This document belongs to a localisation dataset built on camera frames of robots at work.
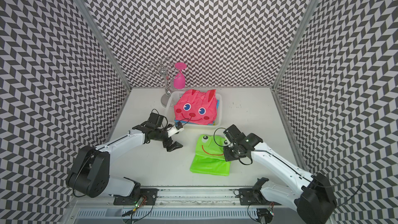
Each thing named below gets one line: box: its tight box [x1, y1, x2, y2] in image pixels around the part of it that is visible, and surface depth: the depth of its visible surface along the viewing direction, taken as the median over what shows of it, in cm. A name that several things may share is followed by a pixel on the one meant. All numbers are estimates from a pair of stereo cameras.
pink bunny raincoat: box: [174, 89, 218, 125], surface depth 99 cm
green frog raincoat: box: [189, 134, 232, 177], surface depth 82 cm
